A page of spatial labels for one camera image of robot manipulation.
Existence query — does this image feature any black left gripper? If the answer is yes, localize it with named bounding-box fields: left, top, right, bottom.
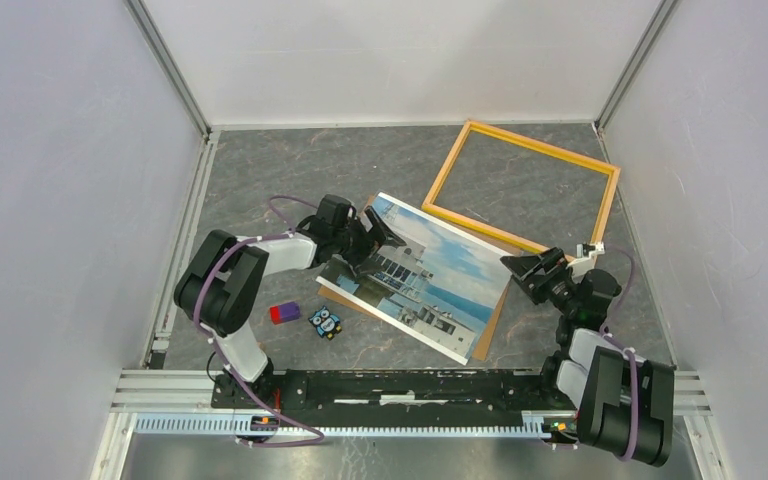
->
left=332, top=208, right=405, bottom=278

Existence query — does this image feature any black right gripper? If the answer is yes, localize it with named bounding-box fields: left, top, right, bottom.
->
left=499, top=245, right=578, bottom=315

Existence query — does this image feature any building and sky photo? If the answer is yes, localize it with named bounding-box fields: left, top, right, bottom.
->
left=315, top=192, right=514, bottom=366

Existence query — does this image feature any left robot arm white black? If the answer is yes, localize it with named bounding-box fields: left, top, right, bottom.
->
left=173, top=194, right=406, bottom=408

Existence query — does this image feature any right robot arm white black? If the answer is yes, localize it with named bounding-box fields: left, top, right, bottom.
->
left=500, top=244, right=675, bottom=467

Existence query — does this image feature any brown cardboard backing board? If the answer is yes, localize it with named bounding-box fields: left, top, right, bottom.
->
left=317, top=195, right=524, bottom=363

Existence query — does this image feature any blue owl figure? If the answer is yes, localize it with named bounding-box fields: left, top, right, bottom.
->
left=308, top=306, right=342, bottom=340

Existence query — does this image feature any red purple block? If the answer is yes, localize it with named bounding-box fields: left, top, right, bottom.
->
left=269, top=302, right=302, bottom=325

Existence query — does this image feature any yellow wooden picture frame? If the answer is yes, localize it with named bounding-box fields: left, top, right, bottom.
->
left=421, top=119, right=622, bottom=260

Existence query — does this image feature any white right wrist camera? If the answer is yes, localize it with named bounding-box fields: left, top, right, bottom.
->
left=575, top=242, right=605, bottom=260

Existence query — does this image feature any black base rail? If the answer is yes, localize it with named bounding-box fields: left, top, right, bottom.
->
left=210, top=368, right=584, bottom=429

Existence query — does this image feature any aluminium frame rail front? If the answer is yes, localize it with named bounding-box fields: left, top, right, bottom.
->
left=92, top=367, right=727, bottom=479

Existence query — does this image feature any aluminium corner post right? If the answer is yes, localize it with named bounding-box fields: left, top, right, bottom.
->
left=593, top=0, right=680, bottom=137

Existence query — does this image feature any aluminium corner post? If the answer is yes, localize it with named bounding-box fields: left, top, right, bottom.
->
left=593, top=0, right=680, bottom=137
left=124, top=0, right=212, bottom=138

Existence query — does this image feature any aluminium corner post left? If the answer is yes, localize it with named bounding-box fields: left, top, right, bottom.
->
left=124, top=0, right=212, bottom=138

